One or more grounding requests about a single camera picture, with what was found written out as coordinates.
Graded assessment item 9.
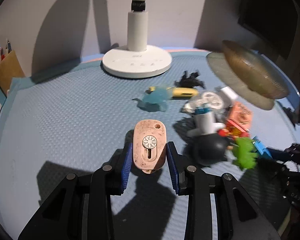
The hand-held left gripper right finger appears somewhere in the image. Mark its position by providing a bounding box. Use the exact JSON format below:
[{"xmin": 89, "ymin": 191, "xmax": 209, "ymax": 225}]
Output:
[{"xmin": 166, "ymin": 141, "xmax": 282, "ymax": 240}]

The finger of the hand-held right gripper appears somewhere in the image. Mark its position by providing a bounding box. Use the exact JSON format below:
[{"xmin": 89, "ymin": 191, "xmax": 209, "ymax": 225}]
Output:
[{"xmin": 266, "ymin": 144, "xmax": 300, "ymax": 173}]

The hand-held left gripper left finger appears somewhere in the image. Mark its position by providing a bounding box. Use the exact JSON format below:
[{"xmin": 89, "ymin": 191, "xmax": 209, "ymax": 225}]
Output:
[{"xmin": 17, "ymin": 142, "xmax": 133, "ymax": 240}]

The blue plastic toy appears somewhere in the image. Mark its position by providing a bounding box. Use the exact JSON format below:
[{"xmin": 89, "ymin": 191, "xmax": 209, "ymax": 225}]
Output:
[{"xmin": 251, "ymin": 136, "xmax": 273, "ymax": 159}]

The pink utility knife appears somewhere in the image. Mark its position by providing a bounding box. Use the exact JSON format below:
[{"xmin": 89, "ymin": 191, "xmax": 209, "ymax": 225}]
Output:
[{"xmin": 132, "ymin": 120, "xmax": 167, "ymax": 174}]

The black round toy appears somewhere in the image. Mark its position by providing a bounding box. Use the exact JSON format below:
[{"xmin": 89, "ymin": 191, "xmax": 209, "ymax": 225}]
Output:
[{"xmin": 192, "ymin": 134, "xmax": 230, "ymax": 165}]

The bright green dinosaur toy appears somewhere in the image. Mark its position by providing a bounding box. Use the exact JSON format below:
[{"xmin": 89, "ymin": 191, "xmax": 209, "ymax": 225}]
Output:
[{"xmin": 231, "ymin": 137, "xmax": 259, "ymax": 170}]

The white and blue toy figure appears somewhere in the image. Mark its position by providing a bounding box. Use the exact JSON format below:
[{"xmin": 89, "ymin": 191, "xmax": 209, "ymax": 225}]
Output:
[{"xmin": 186, "ymin": 106, "xmax": 225, "ymax": 138}]

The small red toy figure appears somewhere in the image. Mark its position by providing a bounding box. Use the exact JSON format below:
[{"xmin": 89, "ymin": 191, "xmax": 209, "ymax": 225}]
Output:
[{"xmin": 218, "ymin": 128, "xmax": 237, "ymax": 150}]

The orange printed box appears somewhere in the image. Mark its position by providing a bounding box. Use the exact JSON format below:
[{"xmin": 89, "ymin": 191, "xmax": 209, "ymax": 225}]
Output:
[{"xmin": 225, "ymin": 102, "xmax": 253, "ymax": 138}]

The translucent blue dinosaur toy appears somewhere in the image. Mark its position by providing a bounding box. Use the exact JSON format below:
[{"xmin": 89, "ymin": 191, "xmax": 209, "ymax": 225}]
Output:
[{"xmin": 133, "ymin": 86, "xmax": 170, "ymax": 112}]

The white plastic block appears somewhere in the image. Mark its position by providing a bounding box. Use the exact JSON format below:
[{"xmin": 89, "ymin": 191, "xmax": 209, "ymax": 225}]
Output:
[{"xmin": 219, "ymin": 86, "xmax": 238, "ymax": 105}]

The amber ribbed glass bowl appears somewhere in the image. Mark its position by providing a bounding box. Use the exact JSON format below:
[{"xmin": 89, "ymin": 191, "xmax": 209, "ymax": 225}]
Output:
[{"xmin": 221, "ymin": 40, "xmax": 289, "ymax": 99}]

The small black object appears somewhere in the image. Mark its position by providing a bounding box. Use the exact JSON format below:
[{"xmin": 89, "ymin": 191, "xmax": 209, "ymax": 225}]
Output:
[{"xmin": 282, "ymin": 106, "xmax": 300, "ymax": 125}]

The blue textured table mat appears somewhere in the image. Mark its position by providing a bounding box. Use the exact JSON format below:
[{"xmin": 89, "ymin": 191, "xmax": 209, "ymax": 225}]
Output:
[{"xmin": 0, "ymin": 46, "xmax": 300, "ymax": 240}]

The yellow utility knife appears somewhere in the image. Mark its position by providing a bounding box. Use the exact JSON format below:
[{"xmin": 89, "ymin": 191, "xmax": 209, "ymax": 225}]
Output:
[{"xmin": 148, "ymin": 86, "xmax": 199, "ymax": 100}]

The black dinosaur toy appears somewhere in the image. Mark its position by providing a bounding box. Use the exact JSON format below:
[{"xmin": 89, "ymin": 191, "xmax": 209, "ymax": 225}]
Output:
[{"xmin": 174, "ymin": 70, "xmax": 206, "ymax": 89}]

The white desk lamp base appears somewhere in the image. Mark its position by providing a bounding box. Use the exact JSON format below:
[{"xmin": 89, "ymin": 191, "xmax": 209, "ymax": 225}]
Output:
[{"xmin": 102, "ymin": 0, "xmax": 172, "ymax": 79}]

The dark monitor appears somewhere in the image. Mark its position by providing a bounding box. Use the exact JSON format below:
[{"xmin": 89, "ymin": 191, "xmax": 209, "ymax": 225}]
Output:
[{"xmin": 237, "ymin": 0, "xmax": 300, "ymax": 60}]

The cardboard pen holder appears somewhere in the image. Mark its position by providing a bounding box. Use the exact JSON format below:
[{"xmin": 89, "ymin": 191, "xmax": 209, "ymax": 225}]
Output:
[{"xmin": 0, "ymin": 50, "xmax": 26, "ymax": 98}]

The bundle of pens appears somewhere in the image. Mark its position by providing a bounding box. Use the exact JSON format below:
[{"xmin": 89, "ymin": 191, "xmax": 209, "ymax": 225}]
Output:
[{"xmin": 0, "ymin": 35, "xmax": 13, "ymax": 65}]

